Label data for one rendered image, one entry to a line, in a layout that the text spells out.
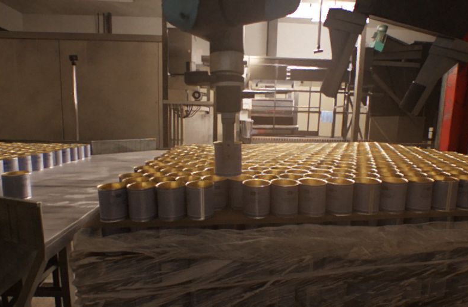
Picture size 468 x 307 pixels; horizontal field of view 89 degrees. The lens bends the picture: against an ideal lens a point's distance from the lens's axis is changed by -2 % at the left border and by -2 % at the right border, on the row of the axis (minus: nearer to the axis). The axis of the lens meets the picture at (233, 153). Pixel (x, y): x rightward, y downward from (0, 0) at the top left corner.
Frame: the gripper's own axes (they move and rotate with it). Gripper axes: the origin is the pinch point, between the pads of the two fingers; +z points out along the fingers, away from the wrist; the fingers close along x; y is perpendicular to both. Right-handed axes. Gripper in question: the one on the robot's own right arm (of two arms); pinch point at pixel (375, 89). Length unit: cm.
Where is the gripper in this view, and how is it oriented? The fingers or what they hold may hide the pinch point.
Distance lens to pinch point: 40.3
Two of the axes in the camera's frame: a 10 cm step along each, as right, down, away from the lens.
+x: 9.8, 1.3, 1.6
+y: 0.7, 5.1, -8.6
